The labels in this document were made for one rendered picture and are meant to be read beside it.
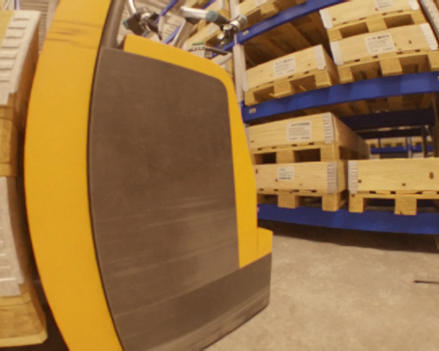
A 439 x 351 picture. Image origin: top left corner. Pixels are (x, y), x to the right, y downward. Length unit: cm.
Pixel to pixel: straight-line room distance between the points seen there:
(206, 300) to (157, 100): 53
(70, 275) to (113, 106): 36
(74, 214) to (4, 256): 17
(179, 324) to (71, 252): 33
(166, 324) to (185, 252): 20
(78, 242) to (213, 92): 49
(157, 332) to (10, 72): 64
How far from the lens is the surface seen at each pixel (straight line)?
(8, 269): 45
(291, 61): 182
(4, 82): 46
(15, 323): 52
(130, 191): 43
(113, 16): 62
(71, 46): 54
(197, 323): 64
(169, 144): 47
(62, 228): 46
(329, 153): 150
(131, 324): 53
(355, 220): 157
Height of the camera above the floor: 57
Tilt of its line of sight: 1 degrees down
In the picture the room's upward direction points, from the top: 2 degrees counter-clockwise
